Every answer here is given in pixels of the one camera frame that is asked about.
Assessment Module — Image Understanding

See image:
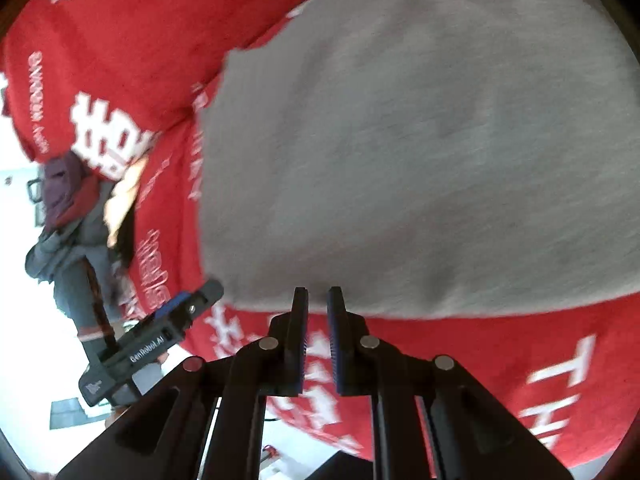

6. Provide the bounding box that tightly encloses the grey knit sweater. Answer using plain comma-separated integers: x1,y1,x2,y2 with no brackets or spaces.
198,0,639,318

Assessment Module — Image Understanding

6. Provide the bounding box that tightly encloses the pile of clothes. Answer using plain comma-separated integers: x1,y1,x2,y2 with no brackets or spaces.
25,151,145,361

